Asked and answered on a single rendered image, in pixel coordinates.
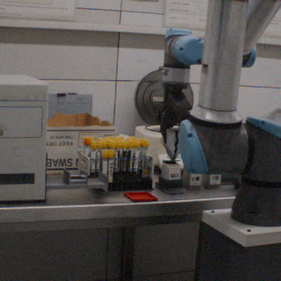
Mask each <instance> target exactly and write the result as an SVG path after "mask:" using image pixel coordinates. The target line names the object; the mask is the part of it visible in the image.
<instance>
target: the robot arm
mask: <svg viewBox="0 0 281 281"><path fill-rule="evenodd" d="M280 8H281V0H208V5H207V9H208V10H207V16H206V26H205V36H195V35H193V32H192V31H191V30H190V29H179V28H168V29H167V30H166V37H165V39H164V42H165V46H164V64H163V71H162V74H163V76H162V80H163V81H164V82H162V88H164V95H163V102H160V103H156V109H155V119H154V121H155V122H157V123H158V124H160V130H161V134H162V137H161V144H162V145H163V146H164V148H165V150H166V153H167V155H168V157H169V158H170V160H175V159H176V158H177V157H178V155H179V154H181V159H182V162H183V165H184V167H185V169H186V170H187V171H188V172H190V173H191V174H204V175H205V176H208V175H209V174H214V175H242V177H241V184H240V188H239V191H238V192H237V195H236V197H235V200H234V202H233V204H232V207H231V218H233V219H234V220H236V221H238V222H240V223H245V224H248V225H253V226H266V227H281V122H277V121H273V120H268V119H263V118H259V117H250V116H249V117H247V119H246V120H245V122H246V123H242V121H243V117H242V116H241V115H240V113H239V112H238V111H237V104H238V96H239V94H238V91H239V87H240V78H241V68H242V67H243V68H250V67H252V66H253V65H254V62H255V59H256V57H257V49H256V47H255V45H256V43H257V42H258V40H259V39H260V37H261V36H262V34H263V33H264V32H265V30H266V28H267V27H268V26H269V24H270V22H271V21H272V19H273V17H274V16H275V15H276V14H277V12H278V11H279V9H280ZM191 65H202V66H201V76H200V88H199V98H198V104H197V105H196V106H195V107H193V108H192V106H191V105H190V103H189V102H188V99H187V98H186V96H185V94H184V93H183V89H188V85H189V84H188V83H189V80H190V71H191ZM157 109H158V116H157V118H156V114H157ZM174 126H179V127H178V128H177V131H176V133H175V132H174V131H173V130H171V129H170V128H173V127H174ZM174 147H175V149H174Z"/></svg>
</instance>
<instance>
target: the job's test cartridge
mask: <svg viewBox="0 0 281 281"><path fill-rule="evenodd" d="M180 166H181V165H180V164H178V163H176V162H162V165H161V176H162V177H164V178H166V179H180V178H181V170H182V169H181V167H180Z"/></svg>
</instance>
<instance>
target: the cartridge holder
mask: <svg viewBox="0 0 281 281"><path fill-rule="evenodd" d="M155 186H156V187H158V188H159V189H161V190H163V191H164V192H166V193H167V194H172V193H180V194H183V193H186V188H184V187H183V179H166V178H164V177H162V176H159V181H156V182H155Z"/></svg>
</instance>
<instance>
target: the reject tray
mask: <svg viewBox="0 0 281 281"><path fill-rule="evenodd" d="M124 196H125V197H126V198H128V199H129V200H131V201H133V202H139V201H157V198H156V197H155V196H154V195H152V194H151V193H149V192H133V193H124Z"/></svg>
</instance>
